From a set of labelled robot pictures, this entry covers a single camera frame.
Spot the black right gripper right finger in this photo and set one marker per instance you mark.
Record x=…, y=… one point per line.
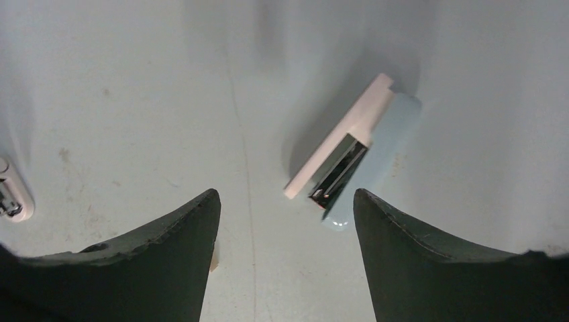
x=417, y=272

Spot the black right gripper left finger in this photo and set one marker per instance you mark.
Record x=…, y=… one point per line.
x=156, y=272

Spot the white staple box sleeve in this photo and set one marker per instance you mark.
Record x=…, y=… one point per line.
x=215, y=258

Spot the white staple remover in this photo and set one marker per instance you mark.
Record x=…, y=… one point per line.
x=17, y=204

